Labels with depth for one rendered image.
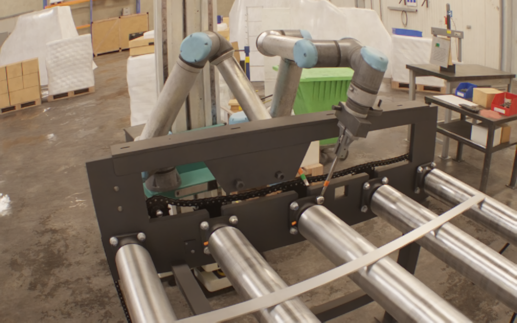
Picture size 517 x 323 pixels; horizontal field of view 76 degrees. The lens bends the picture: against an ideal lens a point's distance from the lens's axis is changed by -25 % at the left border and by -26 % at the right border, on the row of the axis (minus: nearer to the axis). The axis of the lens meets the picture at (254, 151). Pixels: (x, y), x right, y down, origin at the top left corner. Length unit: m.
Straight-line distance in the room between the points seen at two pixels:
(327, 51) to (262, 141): 0.33
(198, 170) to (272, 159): 1.02
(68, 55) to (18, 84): 1.38
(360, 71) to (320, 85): 2.56
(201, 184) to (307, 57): 1.10
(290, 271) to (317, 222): 1.33
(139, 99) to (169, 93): 3.03
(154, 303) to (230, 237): 0.36
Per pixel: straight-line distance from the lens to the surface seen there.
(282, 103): 2.09
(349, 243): 1.18
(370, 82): 1.22
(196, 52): 1.62
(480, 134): 3.61
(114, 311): 2.41
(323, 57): 1.27
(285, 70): 1.94
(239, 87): 1.76
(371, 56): 1.21
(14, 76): 9.17
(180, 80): 1.68
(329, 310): 1.80
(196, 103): 2.30
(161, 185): 2.07
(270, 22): 4.95
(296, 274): 2.58
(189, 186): 2.13
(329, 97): 3.89
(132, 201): 1.23
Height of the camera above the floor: 1.54
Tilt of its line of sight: 20 degrees down
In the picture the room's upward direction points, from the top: 2 degrees counter-clockwise
